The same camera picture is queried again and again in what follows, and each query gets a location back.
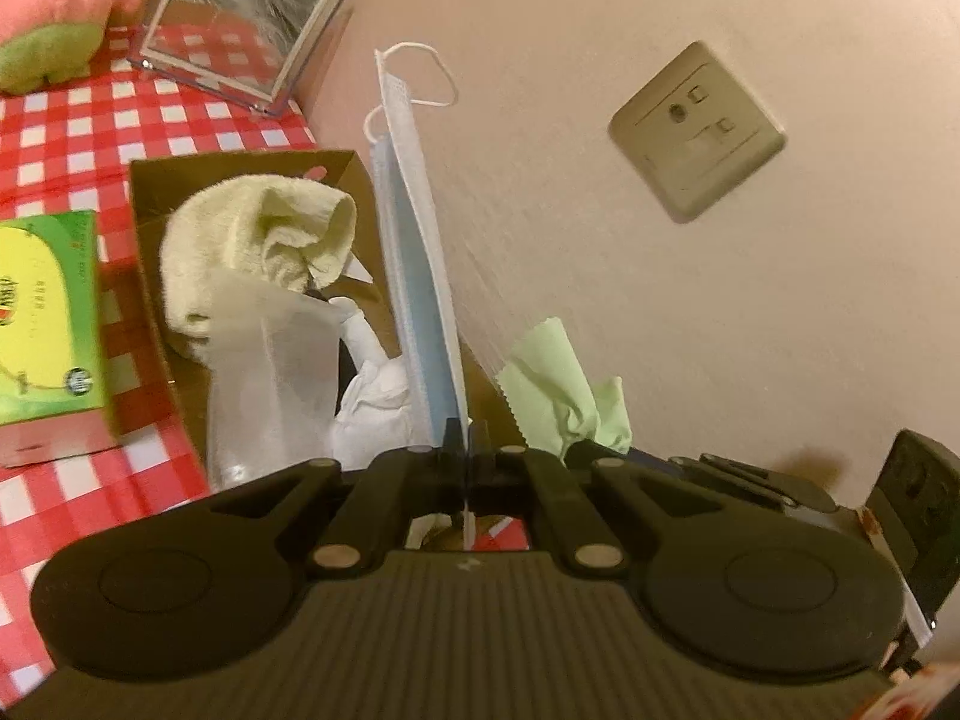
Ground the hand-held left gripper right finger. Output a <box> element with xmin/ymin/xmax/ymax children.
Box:
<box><xmin>466</xmin><ymin>420</ymin><xmax>713</xmax><ymax>580</ymax></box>

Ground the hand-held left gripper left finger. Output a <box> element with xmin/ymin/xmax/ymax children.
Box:
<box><xmin>210</xmin><ymin>420</ymin><xmax>462</xmax><ymax>580</ymax></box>

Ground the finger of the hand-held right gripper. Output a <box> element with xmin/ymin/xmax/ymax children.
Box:
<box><xmin>566</xmin><ymin>441</ymin><xmax>837</xmax><ymax>515</ymax></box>

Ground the white mask with black straps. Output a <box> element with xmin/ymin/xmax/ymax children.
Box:
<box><xmin>311</xmin><ymin>285</ymin><xmax>421</xmax><ymax>466</ymax></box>

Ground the light green cloth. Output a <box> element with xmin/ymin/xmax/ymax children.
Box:
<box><xmin>495</xmin><ymin>317</ymin><xmax>635</xmax><ymax>460</ymax></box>

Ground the translucent white plastic bag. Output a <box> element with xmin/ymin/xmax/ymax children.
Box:
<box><xmin>206</xmin><ymin>289</ymin><xmax>347</xmax><ymax>488</ymax></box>

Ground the blue face mask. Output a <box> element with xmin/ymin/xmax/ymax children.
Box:
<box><xmin>365</xmin><ymin>41</ymin><xmax>473</xmax><ymax>445</ymax></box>

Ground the cream fluffy towel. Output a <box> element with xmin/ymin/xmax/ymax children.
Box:
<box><xmin>160</xmin><ymin>174</ymin><xmax>358</xmax><ymax>361</ymax></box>

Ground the brown cardboard box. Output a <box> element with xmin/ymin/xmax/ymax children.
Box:
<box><xmin>127</xmin><ymin>148</ymin><xmax>391</xmax><ymax>496</ymax></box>

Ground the green tissue box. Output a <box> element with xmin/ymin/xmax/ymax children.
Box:
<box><xmin>0</xmin><ymin>210</ymin><xmax>119</xmax><ymax>470</ymax></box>

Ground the red checkered tablecloth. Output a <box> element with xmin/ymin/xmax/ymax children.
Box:
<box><xmin>0</xmin><ymin>22</ymin><xmax>320</xmax><ymax>691</ymax></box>

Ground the pink star plush toy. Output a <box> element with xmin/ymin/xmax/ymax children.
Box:
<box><xmin>0</xmin><ymin>0</ymin><xmax>143</xmax><ymax>95</ymax></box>

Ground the beige data wall socket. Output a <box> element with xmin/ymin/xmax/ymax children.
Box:
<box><xmin>607</xmin><ymin>41</ymin><xmax>788</xmax><ymax>224</ymax></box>

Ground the clear acrylic picture frame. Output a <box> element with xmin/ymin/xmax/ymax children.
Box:
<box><xmin>127</xmin><ymin>0</ymin><xmax>353</xmax><ymax>117</ymax></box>

